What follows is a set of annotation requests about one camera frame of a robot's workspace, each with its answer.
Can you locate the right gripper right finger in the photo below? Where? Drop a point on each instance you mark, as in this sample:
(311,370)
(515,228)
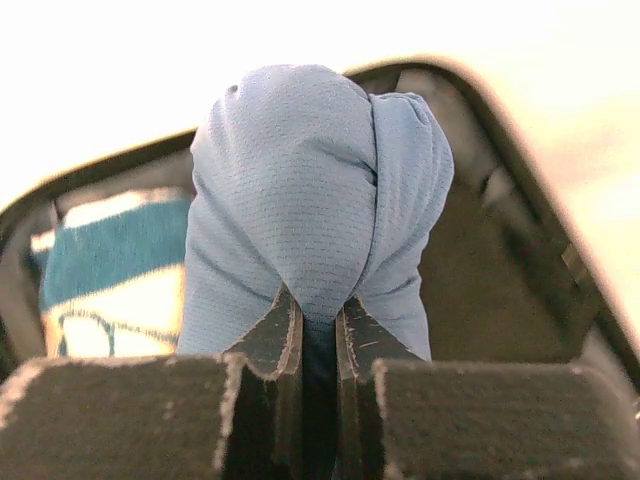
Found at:
(405,418)

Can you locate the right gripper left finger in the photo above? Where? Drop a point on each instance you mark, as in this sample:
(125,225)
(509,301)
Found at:
(236,415)

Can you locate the black white space suitcase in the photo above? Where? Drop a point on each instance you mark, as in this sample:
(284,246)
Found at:
(504,280)

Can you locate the teal cream patterned towel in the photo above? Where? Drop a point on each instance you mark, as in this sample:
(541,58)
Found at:
(112,275)

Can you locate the light blue garment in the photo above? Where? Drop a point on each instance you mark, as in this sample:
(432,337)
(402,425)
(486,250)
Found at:
(305,180)

